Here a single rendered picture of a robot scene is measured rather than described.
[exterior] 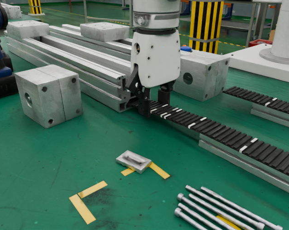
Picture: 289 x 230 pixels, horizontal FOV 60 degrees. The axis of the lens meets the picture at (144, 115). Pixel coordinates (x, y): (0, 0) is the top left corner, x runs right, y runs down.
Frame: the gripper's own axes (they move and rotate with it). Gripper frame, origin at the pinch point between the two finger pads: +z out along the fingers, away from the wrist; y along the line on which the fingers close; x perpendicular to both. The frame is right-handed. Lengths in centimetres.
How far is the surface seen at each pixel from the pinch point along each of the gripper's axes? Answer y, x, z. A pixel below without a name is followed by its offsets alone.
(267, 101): 18.9, -16.0, -0.1
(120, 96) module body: -3.9, 6.7, -0.7
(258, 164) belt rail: -2.0, -24.3, 1.0
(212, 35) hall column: 296, 181, 45
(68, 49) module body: 2.3, 42.6, -3.8
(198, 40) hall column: 281, 195, 52
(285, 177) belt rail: -2.1, -28.2, 0.9
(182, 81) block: 14.0, 4.1, -0.5
